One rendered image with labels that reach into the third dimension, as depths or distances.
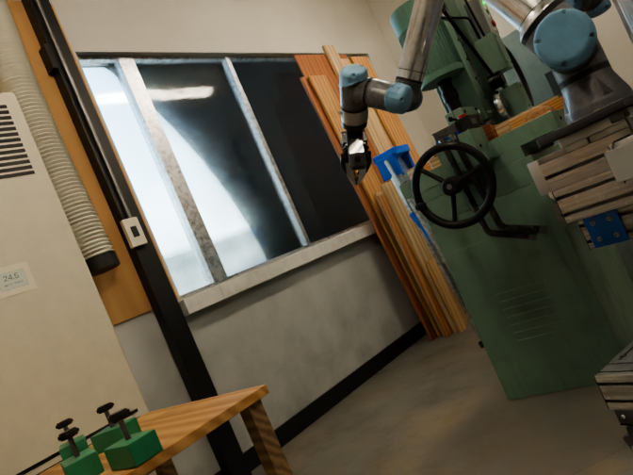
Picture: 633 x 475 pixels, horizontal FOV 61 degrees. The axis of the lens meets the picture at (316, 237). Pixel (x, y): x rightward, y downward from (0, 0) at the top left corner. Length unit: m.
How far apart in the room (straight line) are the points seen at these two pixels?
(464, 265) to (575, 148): 0.77
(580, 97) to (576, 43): 0.17
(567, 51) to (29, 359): 1.77
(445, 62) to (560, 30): 0.89
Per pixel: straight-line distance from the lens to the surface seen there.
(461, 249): 2.06
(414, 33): 1.55
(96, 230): 2.36
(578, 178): 1.47
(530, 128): 1.93
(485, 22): 2.45
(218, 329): 2.71
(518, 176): 1.96
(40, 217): 2.18
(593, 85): 1.43
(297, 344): 2.99
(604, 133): 1.43
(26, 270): 2.10
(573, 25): 1.30
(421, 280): 3.48
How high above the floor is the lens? 0.77
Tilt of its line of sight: 2 degrees up
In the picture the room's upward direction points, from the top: 24 degrees counter-clockwise
